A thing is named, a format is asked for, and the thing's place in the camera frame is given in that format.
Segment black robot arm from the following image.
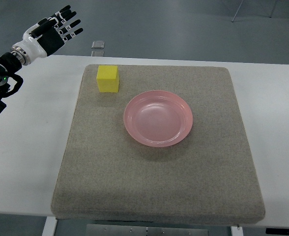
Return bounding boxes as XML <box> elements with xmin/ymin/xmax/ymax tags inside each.
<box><xmin>0</xmin><ymin>51</ymin><xmax>25</xmax><ymax>114</ymax></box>

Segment clear floor socket cover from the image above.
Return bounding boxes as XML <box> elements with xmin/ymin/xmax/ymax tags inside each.
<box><xmin>91</xmin><ymin>40</ymin><xmax>105</xmax><ymax>57</ymax></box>

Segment metal chair legs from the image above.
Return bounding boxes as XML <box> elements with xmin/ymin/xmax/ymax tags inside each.
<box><xmin>231</xmin><ymin>0</ymin><xmax>289</xmax><ymax>23</ymax></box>

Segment pink plate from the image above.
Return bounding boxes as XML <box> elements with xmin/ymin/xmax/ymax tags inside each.
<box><xmin>123</xmin><ymin>90</ymin><xmax>193</xmax><ymax>148</ymax></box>

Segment beige felt mat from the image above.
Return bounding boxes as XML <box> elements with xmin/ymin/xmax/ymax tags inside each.
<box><xmin>51</xmin><ymin>65</ymin><xmax>265</xmax><ymax>226</ymax></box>

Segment white table leg right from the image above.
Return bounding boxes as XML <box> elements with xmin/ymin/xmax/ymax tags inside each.
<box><xmin>231</xmin><ymin>226</ymin><xmax>244</xmax><ymax>236</ymax></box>

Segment white table leg left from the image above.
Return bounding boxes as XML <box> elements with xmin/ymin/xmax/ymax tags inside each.
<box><xmin>42</xmin><ymin>217</ymin><xmax>58</xmax><ymax>236</ymax></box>

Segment yellow foam block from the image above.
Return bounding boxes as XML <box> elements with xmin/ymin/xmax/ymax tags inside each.
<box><xmin>96</xmin><ymin>65</ymin><xmax>119</xmax><ymax>93</ymax></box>

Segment white table leg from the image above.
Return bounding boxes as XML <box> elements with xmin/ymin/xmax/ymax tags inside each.
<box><xmin>42</xmin><ymin>217</ymin><xmax>58</xmax><ymax>236</ymax></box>
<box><xmin>231</xmin><ymin>226</ymin><xmax>244</xmax><ymax>236</ymax></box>

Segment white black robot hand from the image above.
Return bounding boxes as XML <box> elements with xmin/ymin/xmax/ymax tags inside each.
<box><xmin>11</xmin><ymin>5</ymin><xmax>83</xmax><ymax>65</ymax></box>

